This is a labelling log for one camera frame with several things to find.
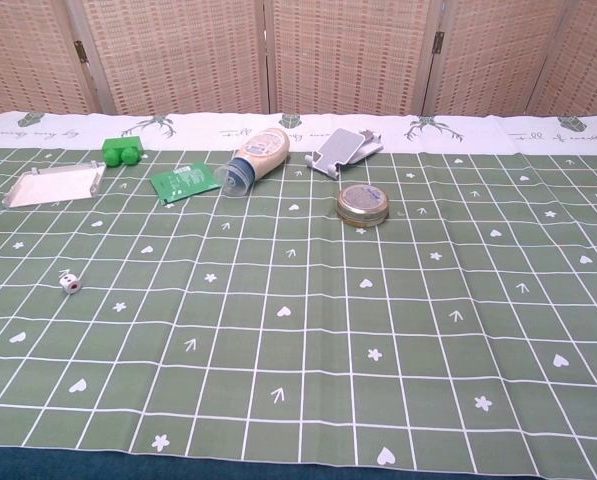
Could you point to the small white dice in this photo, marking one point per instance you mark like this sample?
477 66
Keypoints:
71 283

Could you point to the green checked tablecloth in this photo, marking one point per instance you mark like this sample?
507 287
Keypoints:
298 310

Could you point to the round gold tin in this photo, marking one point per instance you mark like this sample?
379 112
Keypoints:
362 202

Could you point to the beige squeeze bottle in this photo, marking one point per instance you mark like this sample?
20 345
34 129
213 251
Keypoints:
258 155

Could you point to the white folding phone stand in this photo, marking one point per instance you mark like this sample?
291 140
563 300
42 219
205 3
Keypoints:
340 150

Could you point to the green foil packet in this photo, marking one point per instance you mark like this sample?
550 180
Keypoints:
185 181

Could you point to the woven bamboo folding screen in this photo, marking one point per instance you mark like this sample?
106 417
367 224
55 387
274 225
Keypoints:
298 55

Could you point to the green toy block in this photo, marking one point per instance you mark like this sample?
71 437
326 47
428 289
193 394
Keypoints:
122 151

